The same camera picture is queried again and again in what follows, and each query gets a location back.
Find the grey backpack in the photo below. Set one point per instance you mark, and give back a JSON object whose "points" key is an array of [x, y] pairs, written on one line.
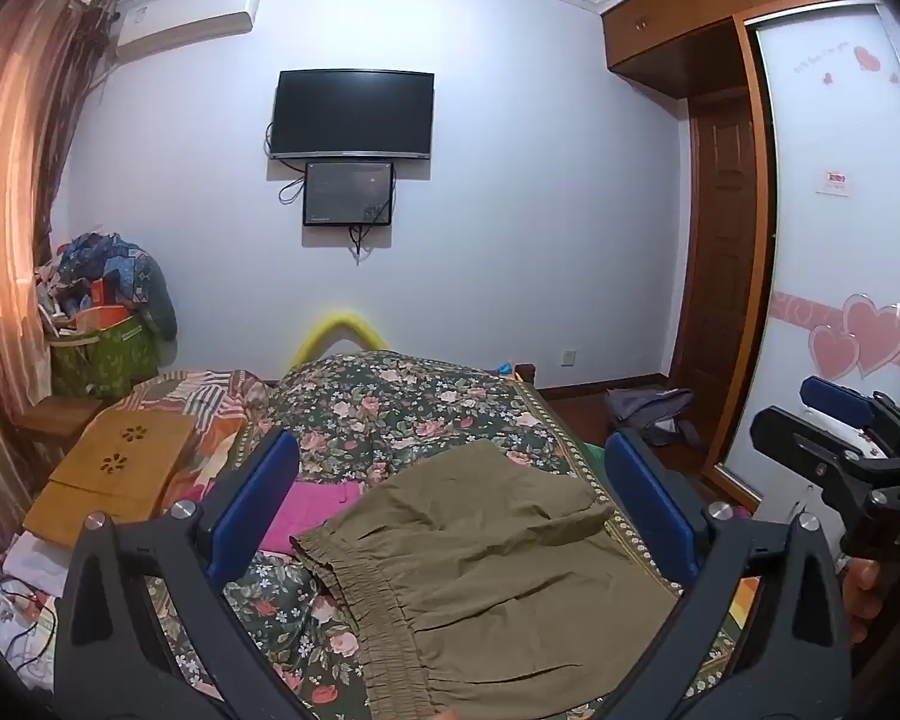
{"points": [[652, 412]]}

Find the bamboo lap table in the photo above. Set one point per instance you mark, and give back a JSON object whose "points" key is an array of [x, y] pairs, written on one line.
{"points": [[105, 480]]}

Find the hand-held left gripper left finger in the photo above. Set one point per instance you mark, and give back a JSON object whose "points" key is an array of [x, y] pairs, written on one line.
{"points": [[264, 491]]}

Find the green patterned bag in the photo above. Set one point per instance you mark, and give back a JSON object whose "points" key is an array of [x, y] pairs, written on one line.
{"points": [[105, 360]]}

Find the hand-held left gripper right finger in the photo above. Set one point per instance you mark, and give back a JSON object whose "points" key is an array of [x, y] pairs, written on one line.
{"points": [[649, 495]]}

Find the dark floral bedspread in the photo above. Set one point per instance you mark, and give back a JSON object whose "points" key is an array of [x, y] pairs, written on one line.
{"points": [[420, 405]]}

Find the olive green pants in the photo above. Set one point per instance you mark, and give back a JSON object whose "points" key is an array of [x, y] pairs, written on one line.
{"points": [[480, 577]]}

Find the white cloth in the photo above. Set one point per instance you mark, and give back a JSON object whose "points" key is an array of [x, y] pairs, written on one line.
{"points": [[34, 559]]}

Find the striped cloth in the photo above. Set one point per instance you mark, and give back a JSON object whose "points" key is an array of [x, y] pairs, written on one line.
{"points": [[210, 397]]}

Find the white sliding door with hearts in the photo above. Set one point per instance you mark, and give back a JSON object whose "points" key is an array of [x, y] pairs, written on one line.
{"points": [[832, 240]]}

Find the small black wall monitor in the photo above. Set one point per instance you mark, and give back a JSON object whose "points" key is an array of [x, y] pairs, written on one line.
{"points": [[345, 195]]}

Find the wooden stool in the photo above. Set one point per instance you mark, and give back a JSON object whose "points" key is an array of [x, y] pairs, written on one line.
{"points": [[60, 416]]}

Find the wooden wardrobe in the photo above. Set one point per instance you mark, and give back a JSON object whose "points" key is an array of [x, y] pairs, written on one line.
{"points": [[690, 22]]}

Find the black wall television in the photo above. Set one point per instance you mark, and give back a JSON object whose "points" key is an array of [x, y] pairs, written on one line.
{"points": [[352, 112]]}

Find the pile of clothes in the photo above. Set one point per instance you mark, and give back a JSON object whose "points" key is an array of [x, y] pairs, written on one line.
{"points": [[131, 262]]}

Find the brown wooden door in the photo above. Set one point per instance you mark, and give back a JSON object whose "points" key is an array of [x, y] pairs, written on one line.
{"points": [[720, 255]]}

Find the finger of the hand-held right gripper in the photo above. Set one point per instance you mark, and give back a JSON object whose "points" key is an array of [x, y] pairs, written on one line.
{"points": [[832, 394], [795, 439]]}

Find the person's right hand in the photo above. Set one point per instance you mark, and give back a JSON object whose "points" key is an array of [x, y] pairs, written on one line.
{"points": [[862, 600]]}

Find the white air conditioner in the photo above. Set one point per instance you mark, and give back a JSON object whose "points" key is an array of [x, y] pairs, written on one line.
{"points": [[187, 15]]}

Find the yellow curved foam tube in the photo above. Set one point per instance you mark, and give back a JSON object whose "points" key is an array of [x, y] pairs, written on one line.
{"points": [[337, 317]]}

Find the white wall socket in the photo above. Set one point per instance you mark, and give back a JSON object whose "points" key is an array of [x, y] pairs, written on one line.
{"points": [[568, 358]]}

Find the pink cloth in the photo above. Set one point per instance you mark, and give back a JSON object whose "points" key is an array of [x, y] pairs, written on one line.
{"points": [[307, 511]]}

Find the pink curtain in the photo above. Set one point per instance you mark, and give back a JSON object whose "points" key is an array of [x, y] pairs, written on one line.
{"points": [[7, 202]]}

